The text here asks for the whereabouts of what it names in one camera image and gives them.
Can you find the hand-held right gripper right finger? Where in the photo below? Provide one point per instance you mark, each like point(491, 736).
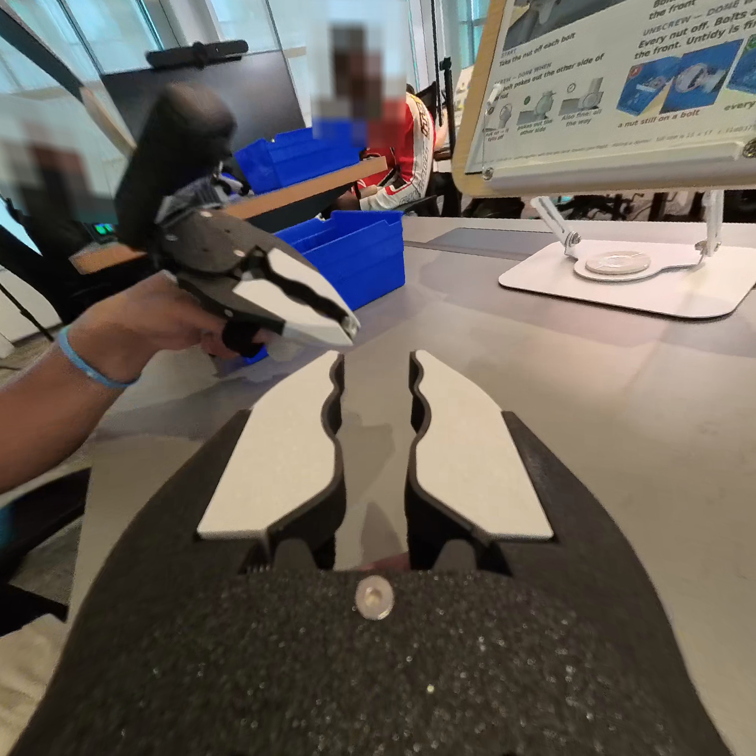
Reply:
point(478, 466)

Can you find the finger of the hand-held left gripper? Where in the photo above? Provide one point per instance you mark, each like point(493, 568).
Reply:
point(283, 307)
point(313, 283)

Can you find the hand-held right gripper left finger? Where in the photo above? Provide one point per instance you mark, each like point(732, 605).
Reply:
point(277, 466)

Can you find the blue plastic bin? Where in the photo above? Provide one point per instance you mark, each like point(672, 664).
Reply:
point(354, 260)
point(295, 156)

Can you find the person's left hand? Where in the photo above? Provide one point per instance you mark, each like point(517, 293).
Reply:
point(142, 331)

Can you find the wooden office desk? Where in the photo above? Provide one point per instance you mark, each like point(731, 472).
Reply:
point(295, 192)

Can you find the small green-screen device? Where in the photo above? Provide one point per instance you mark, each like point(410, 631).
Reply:
point(105, 228)

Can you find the black video bar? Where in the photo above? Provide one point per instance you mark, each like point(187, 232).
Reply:
point(198, 53)

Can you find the black monitor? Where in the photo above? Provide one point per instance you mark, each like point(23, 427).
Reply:
point(260, 94)

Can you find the blue wristband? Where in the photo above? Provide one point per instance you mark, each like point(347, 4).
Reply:
point(88, 366)

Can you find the instruction sheet on stand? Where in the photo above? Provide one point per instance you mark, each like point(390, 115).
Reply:
point(469, 118)

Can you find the white tablet stand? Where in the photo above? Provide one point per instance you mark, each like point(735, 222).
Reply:
point(620, 283)

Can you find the teal office chair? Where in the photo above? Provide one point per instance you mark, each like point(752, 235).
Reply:
point(35, 520)

